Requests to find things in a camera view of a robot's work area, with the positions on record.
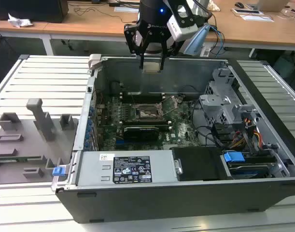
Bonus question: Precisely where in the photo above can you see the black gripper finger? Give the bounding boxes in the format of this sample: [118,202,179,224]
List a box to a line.
[159,32,175,72]
[124,23,150,71]

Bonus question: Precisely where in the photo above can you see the silver square CPU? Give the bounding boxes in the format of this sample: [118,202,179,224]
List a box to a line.
[142,62,162,73]

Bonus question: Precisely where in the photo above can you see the metal socket cover frame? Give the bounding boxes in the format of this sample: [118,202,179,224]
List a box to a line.
[158,95,181,117]

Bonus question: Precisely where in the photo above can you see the black RAM slot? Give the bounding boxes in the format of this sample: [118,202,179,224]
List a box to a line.
[118,122,172,130]
[118,119,171,125]
[120,91,165,98]
[120,96,166,103]

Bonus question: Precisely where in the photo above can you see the CPU socket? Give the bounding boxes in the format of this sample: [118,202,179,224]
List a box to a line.
[134,103,167,121]

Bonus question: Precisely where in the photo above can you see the white paper sheet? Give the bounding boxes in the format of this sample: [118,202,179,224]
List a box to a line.
[242,14,275,23]
[114,6,140,13]

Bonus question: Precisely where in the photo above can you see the wooden desk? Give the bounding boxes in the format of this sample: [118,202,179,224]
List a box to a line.
[0,0,295,58]

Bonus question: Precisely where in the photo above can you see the beige crumpled object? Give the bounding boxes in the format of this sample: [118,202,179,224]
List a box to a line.
[209,0,222,12]

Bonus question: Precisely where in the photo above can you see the silver metal drive cage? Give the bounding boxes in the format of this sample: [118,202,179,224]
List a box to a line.
[199,67,261,126]

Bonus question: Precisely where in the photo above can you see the green motherboard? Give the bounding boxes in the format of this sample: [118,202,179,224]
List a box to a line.
[95,93,203,152]

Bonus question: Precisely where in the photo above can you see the flat grey tablet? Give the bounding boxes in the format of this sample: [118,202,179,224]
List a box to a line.
[231,8,264,15]

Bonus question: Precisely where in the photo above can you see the black graphics card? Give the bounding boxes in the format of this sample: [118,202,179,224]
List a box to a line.
[123,125,160,143]

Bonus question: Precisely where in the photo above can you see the black connector block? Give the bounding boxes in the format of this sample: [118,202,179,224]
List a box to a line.
[211,123,237,148]

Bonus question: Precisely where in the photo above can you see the black box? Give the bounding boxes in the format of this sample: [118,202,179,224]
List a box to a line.
[0,0,70,24]

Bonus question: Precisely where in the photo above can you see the silver laptop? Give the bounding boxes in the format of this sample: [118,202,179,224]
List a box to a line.
[257,0,287,12]

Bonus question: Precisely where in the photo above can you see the crumpled white paper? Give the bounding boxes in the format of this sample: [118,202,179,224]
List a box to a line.
[7,13,34,28]

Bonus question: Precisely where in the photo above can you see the silver metal latch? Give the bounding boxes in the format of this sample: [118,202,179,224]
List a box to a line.
[173,158,184,174]

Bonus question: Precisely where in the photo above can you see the clear glasses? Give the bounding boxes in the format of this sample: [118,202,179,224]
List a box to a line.
[277,8,295,20]

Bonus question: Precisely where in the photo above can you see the hard disk in blue carrier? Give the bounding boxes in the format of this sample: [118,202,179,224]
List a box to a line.
[222,150,277,180]

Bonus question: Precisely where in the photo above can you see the grey power supply unit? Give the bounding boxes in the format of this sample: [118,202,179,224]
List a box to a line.
[76,149,184,187]

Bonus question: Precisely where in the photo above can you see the grey parts rack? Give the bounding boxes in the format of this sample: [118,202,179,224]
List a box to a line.
[0,98,79,186]

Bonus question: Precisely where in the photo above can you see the blue plastic case latch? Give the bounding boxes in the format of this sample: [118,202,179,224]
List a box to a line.
[52,166,66,177]

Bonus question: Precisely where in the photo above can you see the open black PC case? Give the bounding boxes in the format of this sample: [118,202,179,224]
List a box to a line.
[52,53,295,224]

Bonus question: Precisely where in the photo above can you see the green RAM stick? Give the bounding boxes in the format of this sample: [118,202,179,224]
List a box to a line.
[0,156,42,162]

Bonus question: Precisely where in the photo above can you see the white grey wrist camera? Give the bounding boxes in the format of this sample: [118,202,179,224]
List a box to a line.
[166,0,200,42]

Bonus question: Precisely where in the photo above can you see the thin black desk cable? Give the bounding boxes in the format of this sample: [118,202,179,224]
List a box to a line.
[73,7,138,24]

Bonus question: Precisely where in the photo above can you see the blue cable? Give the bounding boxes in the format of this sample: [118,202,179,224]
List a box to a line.
[210,24,226,58]

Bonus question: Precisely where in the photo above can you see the black internal cable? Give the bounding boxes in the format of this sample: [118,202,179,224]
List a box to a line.
[190,100,225,148]

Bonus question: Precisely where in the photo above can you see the yellow red power wires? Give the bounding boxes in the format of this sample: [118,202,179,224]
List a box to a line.
[230,130,263,149]

